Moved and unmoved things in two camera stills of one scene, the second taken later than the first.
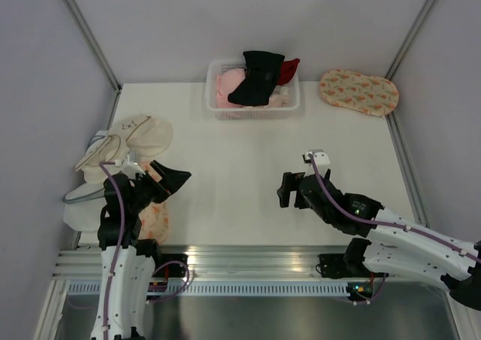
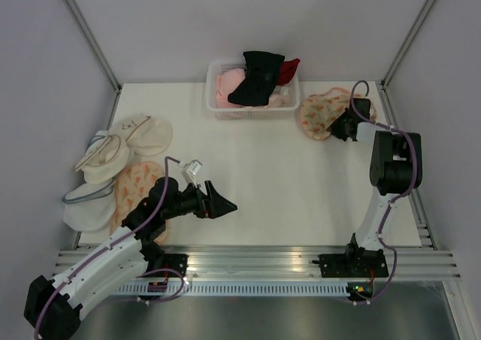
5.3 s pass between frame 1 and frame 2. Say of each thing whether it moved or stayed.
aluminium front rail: stayed
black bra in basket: stayed
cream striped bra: stayed
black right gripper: moved
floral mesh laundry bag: moved
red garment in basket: stayed
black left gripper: moved
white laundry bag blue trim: stayed
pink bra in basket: stayed
